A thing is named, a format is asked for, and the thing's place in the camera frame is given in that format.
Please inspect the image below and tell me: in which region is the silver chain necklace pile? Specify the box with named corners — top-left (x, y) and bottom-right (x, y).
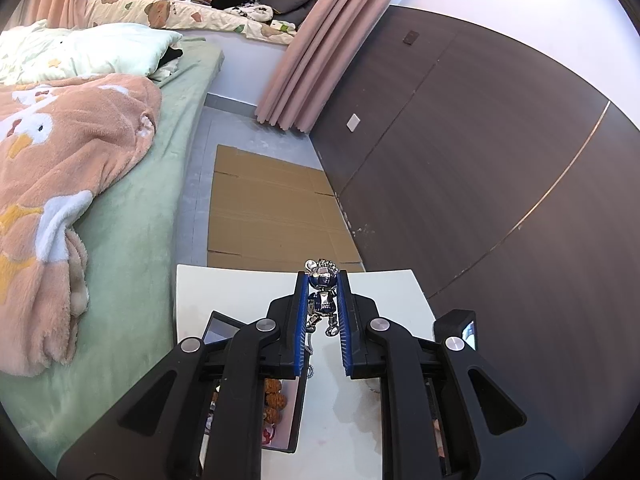
top-left (302, 331), bottom-right (317, 380)

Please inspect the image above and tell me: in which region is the window seat patterned cushion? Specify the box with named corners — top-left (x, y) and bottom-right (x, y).
top-left (86, 0), bottom-right (296, 46)

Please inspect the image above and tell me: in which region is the pink duck blanket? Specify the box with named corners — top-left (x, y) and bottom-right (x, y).
top-left (1, 74), bottom-right (162, 377)

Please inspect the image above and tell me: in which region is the silver robot figure pendant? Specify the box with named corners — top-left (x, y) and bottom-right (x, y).
top-left (305, 259), bottom-right (340, 337)

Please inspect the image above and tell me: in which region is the white wall socket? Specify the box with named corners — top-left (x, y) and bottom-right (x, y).
top-left (346, 114), bottom-right (360, 132)

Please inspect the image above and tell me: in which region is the brown wooden bead bracelet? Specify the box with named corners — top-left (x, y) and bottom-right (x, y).
top-left (261, 378), bottom-right (289, 426)

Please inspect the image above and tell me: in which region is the pink curtain right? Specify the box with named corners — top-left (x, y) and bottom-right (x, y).
top-left (256, 0), bottom-right (392, 133)

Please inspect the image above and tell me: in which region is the black jewelry box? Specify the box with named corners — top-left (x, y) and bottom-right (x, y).
top-left (198, 310), bottom-right (310, 455)

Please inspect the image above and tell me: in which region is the flattened cardboard sheet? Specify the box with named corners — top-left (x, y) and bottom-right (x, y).
top-left (207, 145), bottom-right (364, 272)

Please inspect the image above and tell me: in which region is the light green pillow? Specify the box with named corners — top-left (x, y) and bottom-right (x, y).
top-left (1, 20), bottom-right (182, 86)

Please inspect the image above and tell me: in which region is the green bed sheet mattress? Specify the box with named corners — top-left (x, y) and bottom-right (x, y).
top-left (1, 38), bottom-right (224, 472)

